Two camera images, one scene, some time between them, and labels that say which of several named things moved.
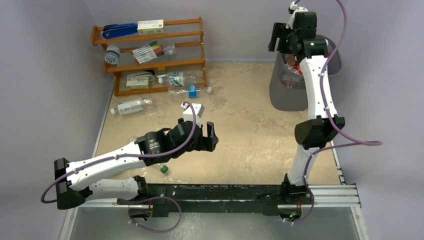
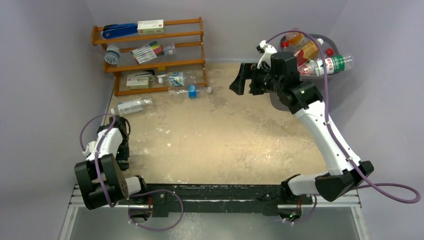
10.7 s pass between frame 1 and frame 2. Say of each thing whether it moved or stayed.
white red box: stayed
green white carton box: stayed
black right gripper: moved
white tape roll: stayed
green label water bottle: moved
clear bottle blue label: stayed
